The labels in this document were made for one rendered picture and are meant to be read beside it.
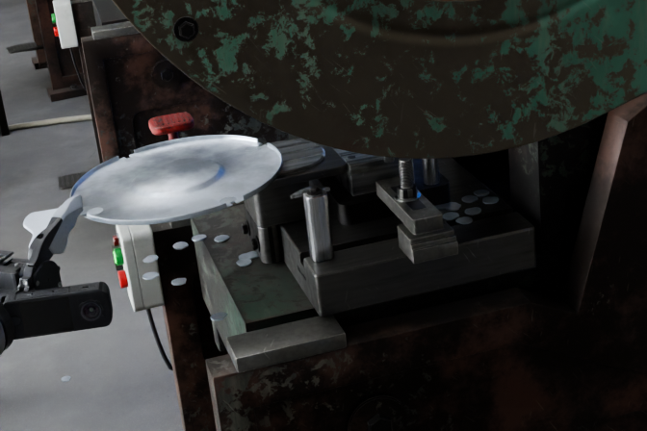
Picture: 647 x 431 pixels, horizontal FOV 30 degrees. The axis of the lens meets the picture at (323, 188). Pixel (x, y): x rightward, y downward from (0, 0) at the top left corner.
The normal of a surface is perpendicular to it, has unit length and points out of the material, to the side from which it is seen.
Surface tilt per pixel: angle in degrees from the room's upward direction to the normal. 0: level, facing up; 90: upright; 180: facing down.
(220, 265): 0
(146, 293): 90
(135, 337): 0
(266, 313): 0
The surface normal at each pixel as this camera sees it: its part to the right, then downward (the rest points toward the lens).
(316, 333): -0.10, -0.92
